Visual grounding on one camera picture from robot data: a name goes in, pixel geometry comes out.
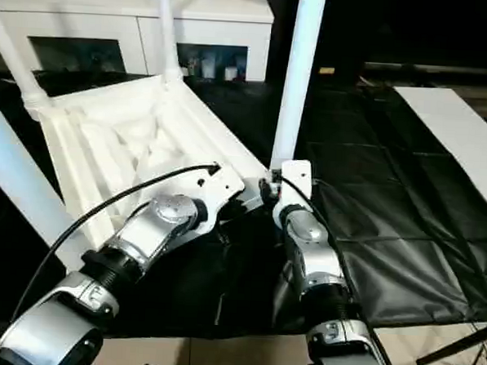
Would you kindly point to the white plastic table top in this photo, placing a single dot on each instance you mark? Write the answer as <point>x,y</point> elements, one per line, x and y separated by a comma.
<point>128,123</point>

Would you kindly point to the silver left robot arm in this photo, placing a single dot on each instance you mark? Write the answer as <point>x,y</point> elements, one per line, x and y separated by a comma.
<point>142,234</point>

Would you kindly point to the black table mat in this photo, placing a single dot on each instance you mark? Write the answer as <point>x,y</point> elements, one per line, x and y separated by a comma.
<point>389,198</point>

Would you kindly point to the small yellow label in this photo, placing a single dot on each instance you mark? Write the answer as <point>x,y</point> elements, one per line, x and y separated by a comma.
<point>327,70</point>

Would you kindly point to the white flat board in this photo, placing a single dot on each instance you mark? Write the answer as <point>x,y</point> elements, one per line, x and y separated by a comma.
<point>462,132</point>

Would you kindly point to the white sideboard cabinet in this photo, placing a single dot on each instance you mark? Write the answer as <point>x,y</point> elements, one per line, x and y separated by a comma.
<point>92,19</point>

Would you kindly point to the black tripod stand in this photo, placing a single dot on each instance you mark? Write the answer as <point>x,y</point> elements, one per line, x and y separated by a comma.
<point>463,345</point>

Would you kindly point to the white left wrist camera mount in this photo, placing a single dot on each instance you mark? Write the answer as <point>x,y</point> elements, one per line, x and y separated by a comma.
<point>223,181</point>

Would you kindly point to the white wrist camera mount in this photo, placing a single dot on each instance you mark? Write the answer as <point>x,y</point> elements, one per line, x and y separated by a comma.
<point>299,177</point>
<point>223,181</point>

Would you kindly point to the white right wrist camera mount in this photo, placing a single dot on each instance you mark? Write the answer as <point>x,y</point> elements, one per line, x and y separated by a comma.
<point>299,177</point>

